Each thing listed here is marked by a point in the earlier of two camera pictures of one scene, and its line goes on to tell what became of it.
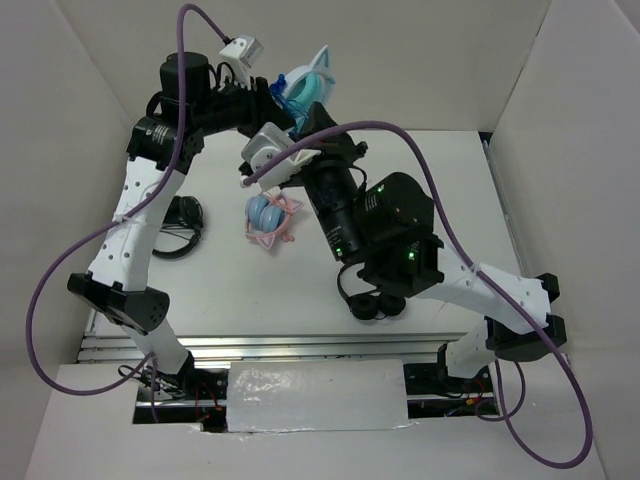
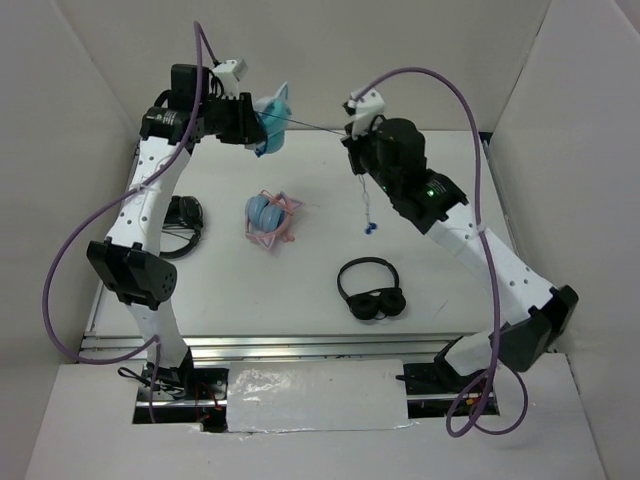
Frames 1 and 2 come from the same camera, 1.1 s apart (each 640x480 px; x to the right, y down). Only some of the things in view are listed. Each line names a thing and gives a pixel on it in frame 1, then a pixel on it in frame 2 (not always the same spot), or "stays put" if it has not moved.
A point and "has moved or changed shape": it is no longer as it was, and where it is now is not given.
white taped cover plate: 331,395 stays put
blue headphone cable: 291,104 has moved or changed shape
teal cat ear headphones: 308,85 has moved or changed shape
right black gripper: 336,149 -> 355,146
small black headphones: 370,305 stays put
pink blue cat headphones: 266,216 stays put
